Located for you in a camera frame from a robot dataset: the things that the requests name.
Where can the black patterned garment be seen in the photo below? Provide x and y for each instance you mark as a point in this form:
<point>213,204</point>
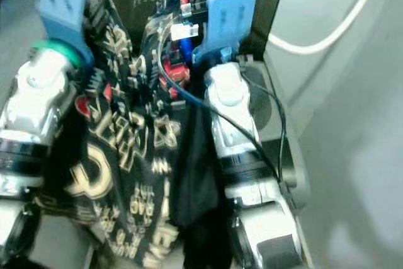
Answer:
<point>132,155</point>

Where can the grey-blue right wrist camera mount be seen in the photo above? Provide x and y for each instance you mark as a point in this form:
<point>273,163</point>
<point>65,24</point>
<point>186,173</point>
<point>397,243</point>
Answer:
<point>233,11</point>

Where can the grey-blue wrist camera mount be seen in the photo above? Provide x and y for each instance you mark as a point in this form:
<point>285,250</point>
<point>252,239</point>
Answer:
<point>233,11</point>
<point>63,7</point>

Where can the grey-blue left wrist camera mount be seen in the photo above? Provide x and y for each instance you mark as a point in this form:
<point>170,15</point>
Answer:
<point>63,7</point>

